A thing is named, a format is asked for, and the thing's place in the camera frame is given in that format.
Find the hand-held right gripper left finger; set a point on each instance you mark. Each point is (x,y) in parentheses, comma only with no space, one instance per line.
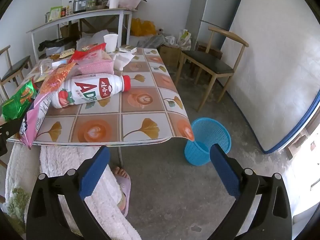
(96,170)

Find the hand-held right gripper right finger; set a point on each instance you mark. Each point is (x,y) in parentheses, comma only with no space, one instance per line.
(225,170)

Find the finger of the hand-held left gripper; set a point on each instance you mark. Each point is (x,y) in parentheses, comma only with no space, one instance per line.
(10,128)

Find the blue plastic basket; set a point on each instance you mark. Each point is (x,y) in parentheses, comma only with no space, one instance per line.
(200,152)

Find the white bottle with red cap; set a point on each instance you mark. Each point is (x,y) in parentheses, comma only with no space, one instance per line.
(82,92)

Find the pink knitted cloth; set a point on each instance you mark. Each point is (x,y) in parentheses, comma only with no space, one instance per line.
(95,67)

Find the person's foot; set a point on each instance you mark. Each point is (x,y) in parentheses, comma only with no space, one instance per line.
(120,172)

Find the green snack bag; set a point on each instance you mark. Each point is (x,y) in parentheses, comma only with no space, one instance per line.
(17,102)

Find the pink snack bag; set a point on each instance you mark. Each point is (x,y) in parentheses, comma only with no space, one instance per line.
(35,115)

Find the purple slipper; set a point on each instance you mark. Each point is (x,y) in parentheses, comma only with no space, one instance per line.
(125,187)

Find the white fluffy robe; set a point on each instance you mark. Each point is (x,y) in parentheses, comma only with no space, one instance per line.
(62,157)

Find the wooden chair with dark seat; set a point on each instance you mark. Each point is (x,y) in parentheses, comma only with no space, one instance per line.
(207,60)
(15,67)

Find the patterned tablecloth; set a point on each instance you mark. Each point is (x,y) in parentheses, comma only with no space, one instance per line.
(140,120)

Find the yellow snack packet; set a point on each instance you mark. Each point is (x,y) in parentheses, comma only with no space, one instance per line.
(67,53)

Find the black bag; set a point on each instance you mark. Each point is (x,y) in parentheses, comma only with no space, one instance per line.
(53,44)

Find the red snack packet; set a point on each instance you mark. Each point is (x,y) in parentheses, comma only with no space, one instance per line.
(87,52)

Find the white mattress with blue edge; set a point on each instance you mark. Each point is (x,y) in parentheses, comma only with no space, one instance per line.
(270,67)

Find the crumpled white plastic bag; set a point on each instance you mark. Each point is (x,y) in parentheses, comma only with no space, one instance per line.
(123,61)

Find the green packet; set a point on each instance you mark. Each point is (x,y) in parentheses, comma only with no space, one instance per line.
(55,13)

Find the small flat packet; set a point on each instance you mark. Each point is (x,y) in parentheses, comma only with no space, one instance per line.
(127,48)

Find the cardboard box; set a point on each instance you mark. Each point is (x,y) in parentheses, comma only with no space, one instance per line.
(170,55)

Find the white paper cup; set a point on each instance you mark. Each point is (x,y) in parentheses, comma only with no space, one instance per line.
(110,42)

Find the sauce jar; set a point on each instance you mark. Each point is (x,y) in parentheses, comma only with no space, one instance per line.
(63,12)

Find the white shopping bag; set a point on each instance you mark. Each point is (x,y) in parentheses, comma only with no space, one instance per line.
(181,40)

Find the white side table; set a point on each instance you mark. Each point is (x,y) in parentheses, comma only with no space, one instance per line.
(87,13)

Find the yellow plastic bag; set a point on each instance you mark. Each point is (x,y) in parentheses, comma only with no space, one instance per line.
(142,27)

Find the grey refrigerator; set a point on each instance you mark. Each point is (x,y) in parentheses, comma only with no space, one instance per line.
(215,5)

